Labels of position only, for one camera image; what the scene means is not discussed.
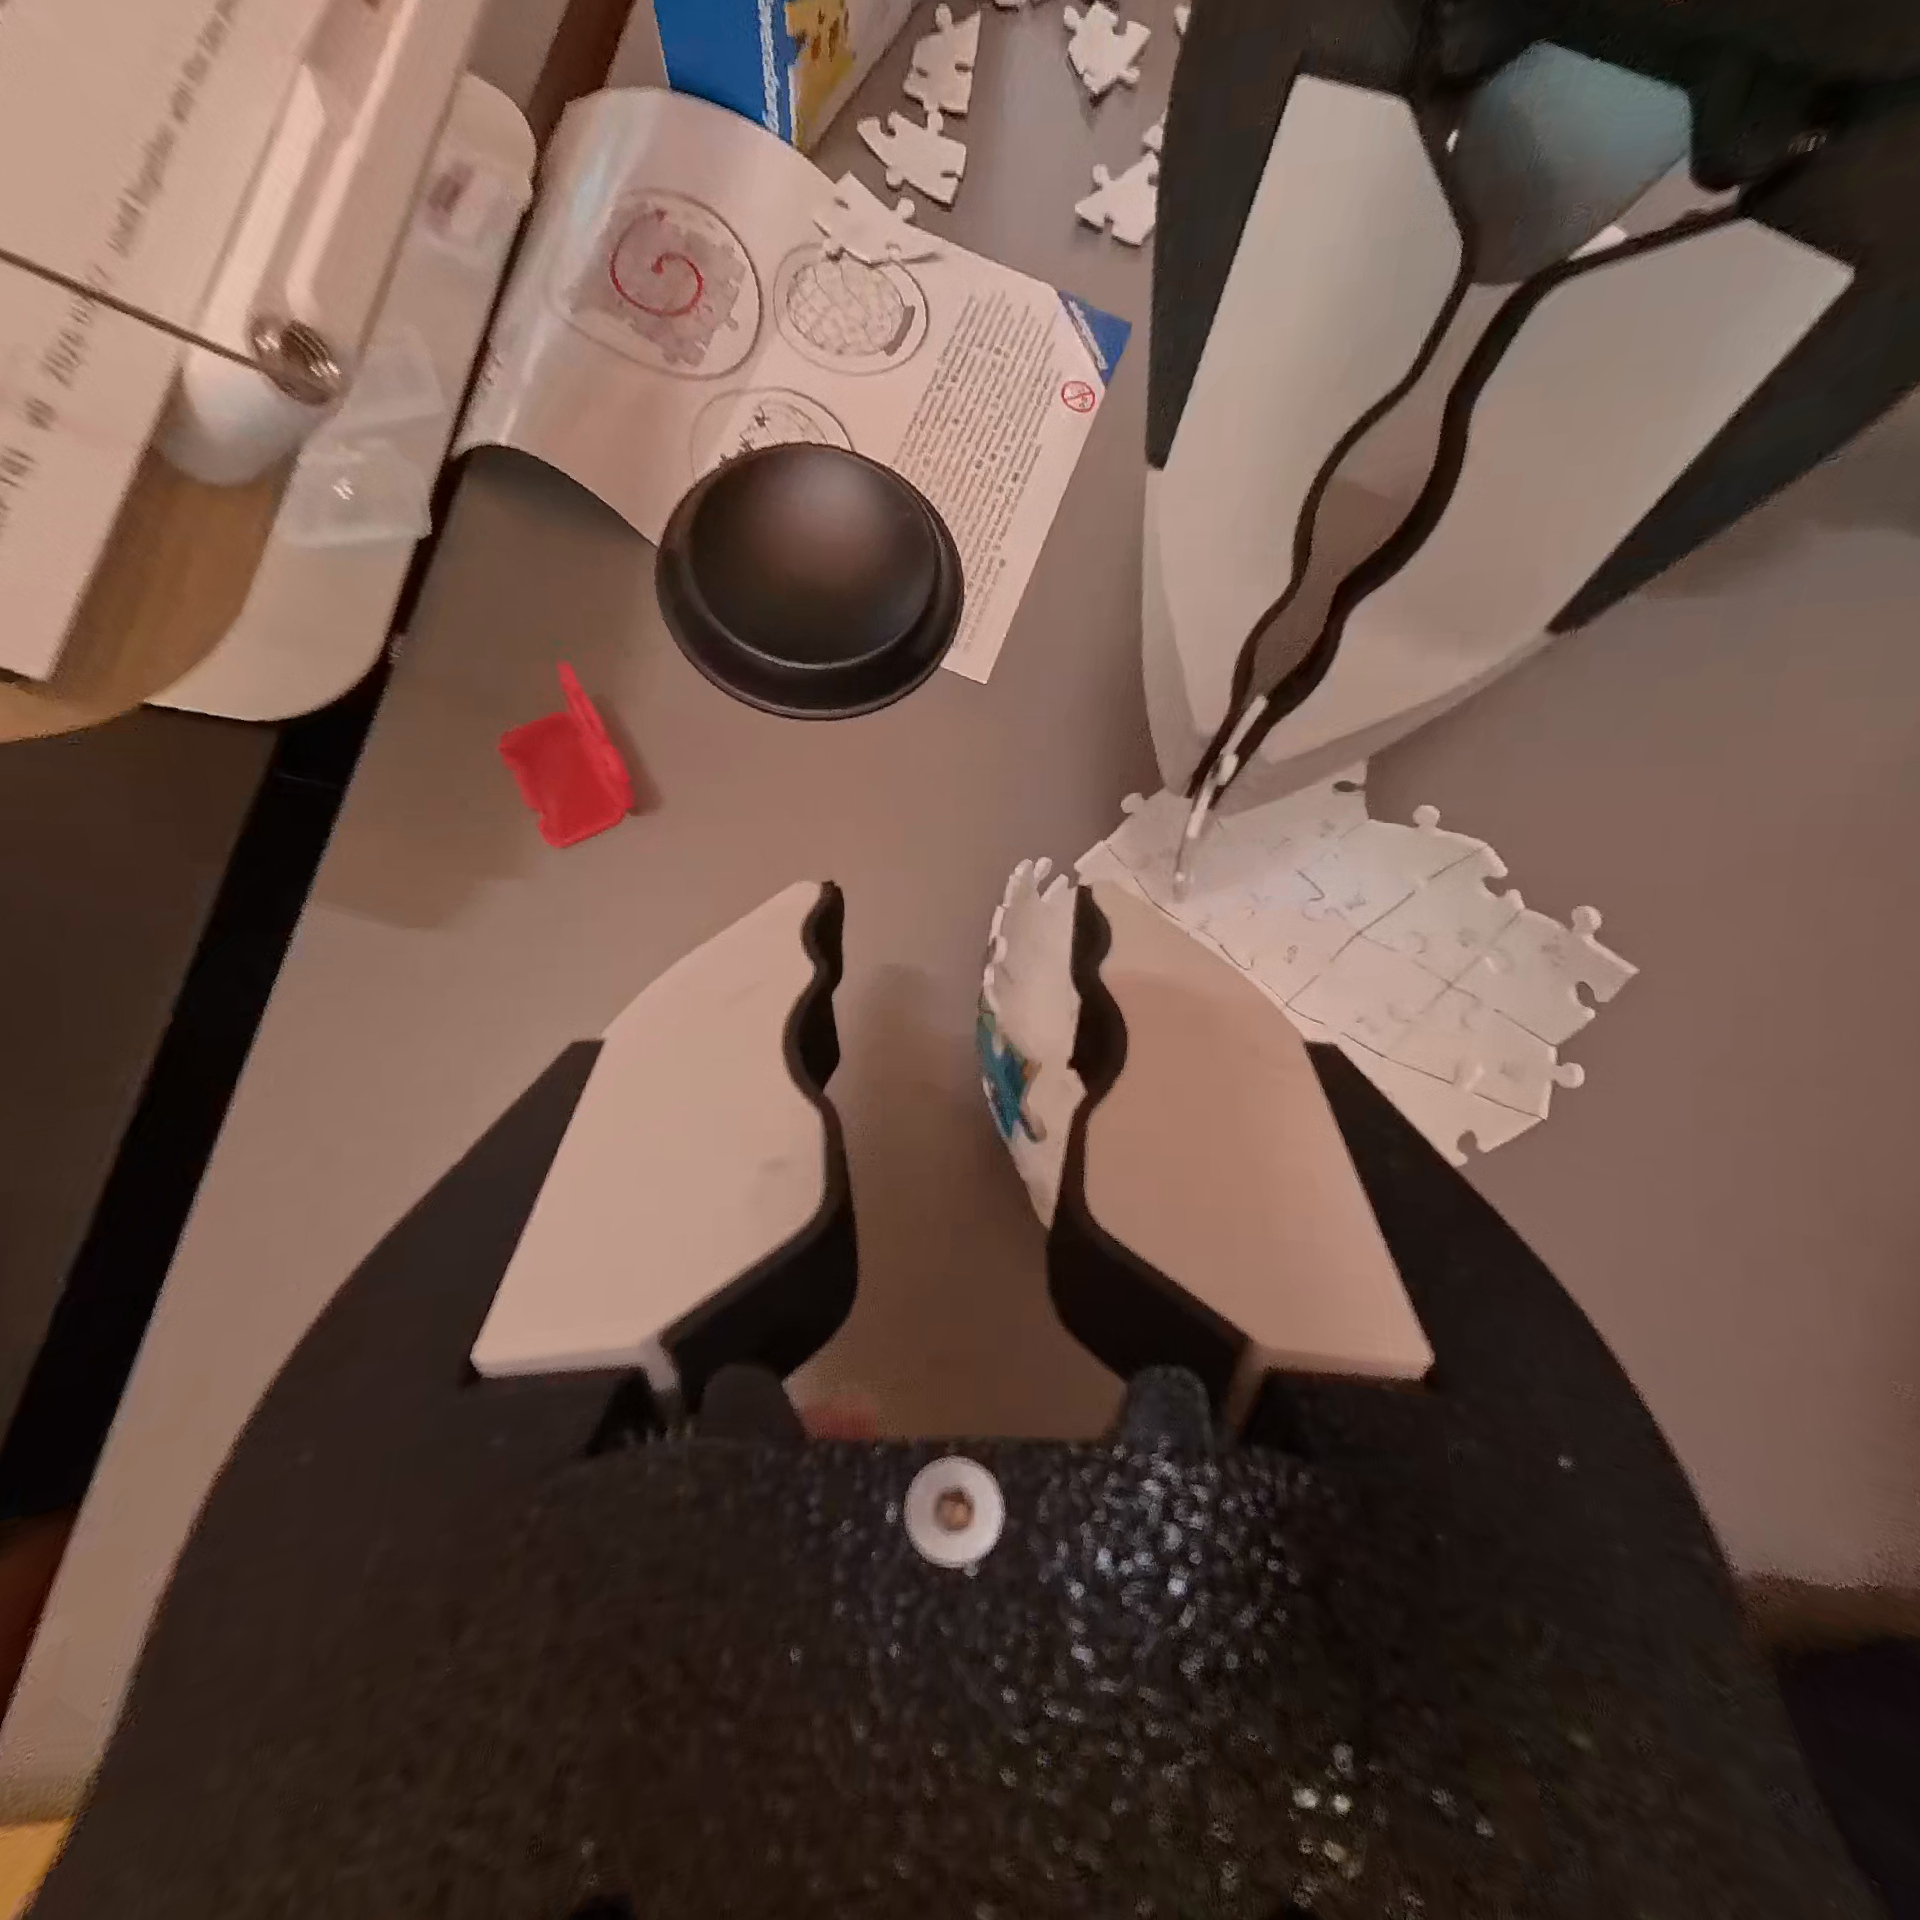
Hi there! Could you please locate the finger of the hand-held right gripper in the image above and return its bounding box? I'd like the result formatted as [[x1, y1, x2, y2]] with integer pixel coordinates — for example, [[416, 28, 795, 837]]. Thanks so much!
[[1223, 201, 1864, 771], [1140, 71, 1473, 797]]

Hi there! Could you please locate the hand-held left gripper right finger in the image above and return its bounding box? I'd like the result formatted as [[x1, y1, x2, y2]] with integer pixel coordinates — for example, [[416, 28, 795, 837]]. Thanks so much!
[[1045, 884, 1436, 1430]]

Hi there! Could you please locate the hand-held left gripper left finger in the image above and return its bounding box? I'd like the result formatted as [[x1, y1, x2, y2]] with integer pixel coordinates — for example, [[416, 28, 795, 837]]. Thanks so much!
[[469, 879, 864, 1414]]

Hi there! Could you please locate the pile of puzzle pieces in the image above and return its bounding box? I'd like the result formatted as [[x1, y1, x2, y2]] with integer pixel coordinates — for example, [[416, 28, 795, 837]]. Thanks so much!
[[813, 0, 1193, 270]]

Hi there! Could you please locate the partly built white puzzle ball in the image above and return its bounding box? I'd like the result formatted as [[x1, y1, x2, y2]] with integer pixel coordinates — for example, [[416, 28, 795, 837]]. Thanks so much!
[[978, 765, 1641, 1230]]

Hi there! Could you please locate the curved white puzzle piece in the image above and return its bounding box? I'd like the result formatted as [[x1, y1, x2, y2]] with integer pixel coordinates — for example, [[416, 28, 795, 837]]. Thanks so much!
[[1170, 696, 1273, 902]]

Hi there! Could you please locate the folded puzzle instruction leaflet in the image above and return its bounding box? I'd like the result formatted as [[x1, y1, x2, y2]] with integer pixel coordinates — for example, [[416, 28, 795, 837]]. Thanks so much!
[[450, 86, 1133, 684]]

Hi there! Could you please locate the blue puzzle box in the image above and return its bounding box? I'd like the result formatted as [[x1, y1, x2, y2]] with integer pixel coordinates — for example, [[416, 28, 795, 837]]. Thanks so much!
[[651, 0, 917, 152]]

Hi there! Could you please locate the black round puzzle stand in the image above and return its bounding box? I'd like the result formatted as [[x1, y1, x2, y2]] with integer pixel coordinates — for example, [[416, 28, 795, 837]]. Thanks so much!
[[657, 440, 964, 721]]

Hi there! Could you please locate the red plastic case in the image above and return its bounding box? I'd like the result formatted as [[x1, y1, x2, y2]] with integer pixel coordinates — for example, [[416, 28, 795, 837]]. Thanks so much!
[[499, 663, 636, 848]]

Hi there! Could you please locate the white cardboard tray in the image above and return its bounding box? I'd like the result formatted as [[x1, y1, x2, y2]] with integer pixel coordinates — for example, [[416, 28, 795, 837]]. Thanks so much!
[[141, 75, 537, 724]]

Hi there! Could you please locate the clear plastic case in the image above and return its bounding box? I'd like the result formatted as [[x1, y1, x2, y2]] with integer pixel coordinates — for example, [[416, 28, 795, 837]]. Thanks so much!
[[416, 151, 509, 256], [281, 428, 436, 544], [322, 323, 449, 453]]

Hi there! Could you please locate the white sheet holder bar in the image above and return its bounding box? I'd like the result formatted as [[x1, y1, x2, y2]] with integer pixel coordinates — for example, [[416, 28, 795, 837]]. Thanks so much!
[[159, 0, 528, 489]]

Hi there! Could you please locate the metal spring screw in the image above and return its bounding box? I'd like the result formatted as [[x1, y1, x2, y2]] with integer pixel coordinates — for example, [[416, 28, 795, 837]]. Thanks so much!
[[245, 311, 348, 407]]

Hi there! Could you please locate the printed instruction sheet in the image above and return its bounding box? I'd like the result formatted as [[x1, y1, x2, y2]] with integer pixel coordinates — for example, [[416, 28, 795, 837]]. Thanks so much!
[[0, 0, 490, 684]]

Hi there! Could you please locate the thin metal wire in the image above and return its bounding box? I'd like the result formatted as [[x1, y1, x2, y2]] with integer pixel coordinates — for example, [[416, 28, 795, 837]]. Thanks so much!
[[0, 244, 266, 365]]

